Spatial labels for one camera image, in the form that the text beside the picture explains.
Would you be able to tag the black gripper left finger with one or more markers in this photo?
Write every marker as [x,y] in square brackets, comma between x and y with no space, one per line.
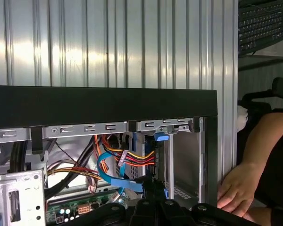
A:
[146,212]

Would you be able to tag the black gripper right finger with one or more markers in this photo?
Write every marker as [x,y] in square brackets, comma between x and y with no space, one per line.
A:
[169,214]

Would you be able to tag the grey metal disk bay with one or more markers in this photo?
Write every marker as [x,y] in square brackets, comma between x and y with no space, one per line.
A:
[186,160]

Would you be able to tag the person bare hand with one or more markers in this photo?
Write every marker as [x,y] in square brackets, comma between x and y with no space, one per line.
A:
[240,188]

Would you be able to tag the green motherboard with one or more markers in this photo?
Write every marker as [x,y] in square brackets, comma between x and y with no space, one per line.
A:
[61,209]

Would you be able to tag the black open PC case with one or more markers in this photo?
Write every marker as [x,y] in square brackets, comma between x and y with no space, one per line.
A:
[85,106]

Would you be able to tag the grey metal drive cage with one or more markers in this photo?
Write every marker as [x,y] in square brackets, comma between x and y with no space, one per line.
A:
[19,188]

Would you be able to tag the black office chair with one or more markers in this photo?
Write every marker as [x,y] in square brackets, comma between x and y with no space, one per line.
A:
[280,87]

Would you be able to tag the black keyboard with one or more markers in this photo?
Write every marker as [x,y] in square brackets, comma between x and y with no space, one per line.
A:
[261,26]

